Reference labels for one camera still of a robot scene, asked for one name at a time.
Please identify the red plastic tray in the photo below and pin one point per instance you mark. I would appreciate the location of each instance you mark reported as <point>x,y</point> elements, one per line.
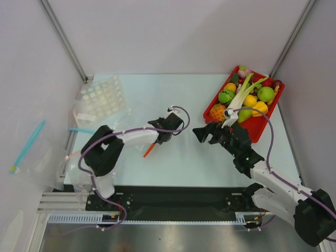
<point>254,125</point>

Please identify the clear bag with teal zipper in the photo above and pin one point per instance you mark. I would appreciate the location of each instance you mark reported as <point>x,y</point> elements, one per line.
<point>41,160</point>

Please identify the orange toy fruit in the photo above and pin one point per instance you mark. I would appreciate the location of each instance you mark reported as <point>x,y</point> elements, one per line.
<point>231,86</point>

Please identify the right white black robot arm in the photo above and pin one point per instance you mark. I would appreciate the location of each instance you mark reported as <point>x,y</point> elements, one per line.
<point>311,213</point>

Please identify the clear bag teal zipper table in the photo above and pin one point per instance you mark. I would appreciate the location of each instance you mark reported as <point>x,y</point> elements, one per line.
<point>81,130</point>

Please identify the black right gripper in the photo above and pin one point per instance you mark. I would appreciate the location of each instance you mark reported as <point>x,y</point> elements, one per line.
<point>214,135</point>

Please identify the yellow toy lemon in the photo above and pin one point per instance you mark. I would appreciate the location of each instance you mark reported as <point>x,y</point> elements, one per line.
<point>250,101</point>

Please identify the green toy watermelon ball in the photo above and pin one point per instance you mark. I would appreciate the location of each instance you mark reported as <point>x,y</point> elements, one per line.
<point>226,96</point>

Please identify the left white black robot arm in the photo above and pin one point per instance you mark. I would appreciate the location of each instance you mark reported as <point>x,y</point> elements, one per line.
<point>101,153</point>

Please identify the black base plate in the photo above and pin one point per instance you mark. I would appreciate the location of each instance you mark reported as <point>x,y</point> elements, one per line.
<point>179,204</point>

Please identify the clear bag with orange zipper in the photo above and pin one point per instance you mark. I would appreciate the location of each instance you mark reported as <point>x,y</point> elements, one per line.
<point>148,151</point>

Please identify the bag of white round stickers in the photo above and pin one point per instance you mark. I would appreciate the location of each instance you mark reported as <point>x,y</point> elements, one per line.
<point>99,99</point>

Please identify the dark red toy fruit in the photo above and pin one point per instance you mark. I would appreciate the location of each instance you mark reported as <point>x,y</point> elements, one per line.
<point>277,84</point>

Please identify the white slotted cable duct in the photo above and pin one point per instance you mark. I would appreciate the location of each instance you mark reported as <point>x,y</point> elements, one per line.
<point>62,218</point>

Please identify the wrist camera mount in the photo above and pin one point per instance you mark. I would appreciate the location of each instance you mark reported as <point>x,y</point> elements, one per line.
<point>174,110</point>
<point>231,116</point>

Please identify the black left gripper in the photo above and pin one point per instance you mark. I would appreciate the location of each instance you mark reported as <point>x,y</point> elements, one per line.
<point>160,119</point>

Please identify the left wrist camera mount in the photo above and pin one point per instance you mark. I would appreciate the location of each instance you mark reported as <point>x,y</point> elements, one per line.
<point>174,110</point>

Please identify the green toy pear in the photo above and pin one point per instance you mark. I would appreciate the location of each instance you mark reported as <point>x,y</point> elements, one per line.
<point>244,115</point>

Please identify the red toy chili pepper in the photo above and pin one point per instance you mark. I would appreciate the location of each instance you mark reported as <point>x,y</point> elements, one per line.
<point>267,83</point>

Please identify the yellow toy bell pepper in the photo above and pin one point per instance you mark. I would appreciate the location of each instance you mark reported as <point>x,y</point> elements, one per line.
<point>261,108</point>

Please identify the toy green onion leek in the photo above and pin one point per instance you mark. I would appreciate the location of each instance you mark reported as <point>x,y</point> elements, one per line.
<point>245,89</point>

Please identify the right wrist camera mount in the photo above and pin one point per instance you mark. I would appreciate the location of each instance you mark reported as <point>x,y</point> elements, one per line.
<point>231,116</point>

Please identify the toy pineapple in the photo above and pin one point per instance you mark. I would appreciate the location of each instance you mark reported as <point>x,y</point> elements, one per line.
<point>217,112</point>

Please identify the green toy apple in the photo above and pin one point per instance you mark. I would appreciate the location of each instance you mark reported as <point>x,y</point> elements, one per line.
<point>265,94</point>

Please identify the pink toy onion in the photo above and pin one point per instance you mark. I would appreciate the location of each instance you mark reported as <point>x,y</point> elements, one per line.
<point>243,72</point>

